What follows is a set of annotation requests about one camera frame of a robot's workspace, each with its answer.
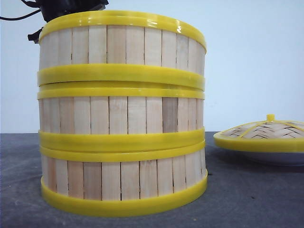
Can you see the white plate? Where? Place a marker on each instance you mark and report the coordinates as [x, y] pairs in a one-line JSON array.
[[275, 158]]

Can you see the woven bamboo steamer lid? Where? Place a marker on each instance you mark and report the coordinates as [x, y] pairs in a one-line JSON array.
[[270, 135]]

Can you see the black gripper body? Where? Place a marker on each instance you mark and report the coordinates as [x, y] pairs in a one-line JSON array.
[[52, 9]]

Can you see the bamboo steamer basket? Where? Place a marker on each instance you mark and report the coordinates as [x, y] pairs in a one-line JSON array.
[[120, 53], [123, 189], [119, 121]]

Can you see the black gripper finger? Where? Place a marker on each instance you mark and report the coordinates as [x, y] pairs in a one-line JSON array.
[[35, 36]]

